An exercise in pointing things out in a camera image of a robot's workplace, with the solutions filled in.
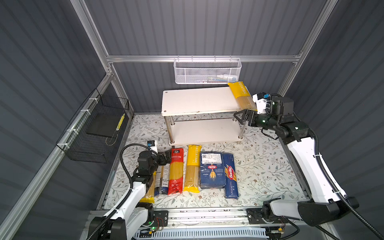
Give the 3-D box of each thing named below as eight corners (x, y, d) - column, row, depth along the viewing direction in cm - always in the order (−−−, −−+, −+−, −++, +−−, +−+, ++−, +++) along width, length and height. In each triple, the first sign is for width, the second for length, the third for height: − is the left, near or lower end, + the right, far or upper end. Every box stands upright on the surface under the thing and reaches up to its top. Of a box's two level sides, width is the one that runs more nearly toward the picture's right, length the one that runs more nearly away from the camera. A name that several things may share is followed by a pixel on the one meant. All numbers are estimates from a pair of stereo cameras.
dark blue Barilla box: (199, 189, 85) (200, 184, 79) (199, 157, 98) (199, 151, 92) (225, 189, 85) (227, 184, 79) (221, 157, 98) (223, 151, 92)
